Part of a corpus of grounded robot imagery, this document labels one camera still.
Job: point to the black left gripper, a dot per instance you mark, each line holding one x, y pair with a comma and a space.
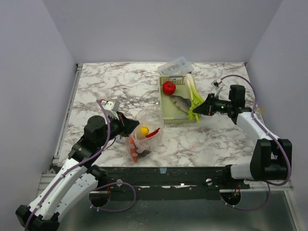
126, 125

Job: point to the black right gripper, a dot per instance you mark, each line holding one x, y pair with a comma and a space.
210, 106

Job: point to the dark purple fake food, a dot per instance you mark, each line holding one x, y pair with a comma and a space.
143, 153

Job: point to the clear zip top bag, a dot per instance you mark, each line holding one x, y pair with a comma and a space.
151, 117

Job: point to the clear plastic organizer box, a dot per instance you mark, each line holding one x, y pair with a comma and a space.
179, 66

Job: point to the yellow fake pepper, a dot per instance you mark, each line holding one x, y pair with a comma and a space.
144, 130

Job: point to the red fake chili pepper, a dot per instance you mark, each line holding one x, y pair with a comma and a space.
150, 135

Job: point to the orange fake carrot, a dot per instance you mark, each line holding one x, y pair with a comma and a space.
132, 148

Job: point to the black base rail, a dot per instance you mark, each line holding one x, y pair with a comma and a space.
163, 183

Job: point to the green perforated plastic basket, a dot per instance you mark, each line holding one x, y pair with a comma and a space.
175, 108

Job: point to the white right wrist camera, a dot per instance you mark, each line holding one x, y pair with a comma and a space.
218, 85

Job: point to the grey fake fish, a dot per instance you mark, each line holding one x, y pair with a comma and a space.
181, 103

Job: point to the green fake vegetable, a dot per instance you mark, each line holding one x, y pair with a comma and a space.
196, 99

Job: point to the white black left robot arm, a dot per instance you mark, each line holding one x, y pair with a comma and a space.
77, 177

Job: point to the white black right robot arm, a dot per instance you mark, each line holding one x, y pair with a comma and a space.
272, 156

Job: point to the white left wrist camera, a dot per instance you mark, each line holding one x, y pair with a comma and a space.
111, 107

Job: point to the red fake apple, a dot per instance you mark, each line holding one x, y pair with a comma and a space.
169, 88

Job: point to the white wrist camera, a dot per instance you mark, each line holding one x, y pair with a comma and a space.
218, 85
111, 107

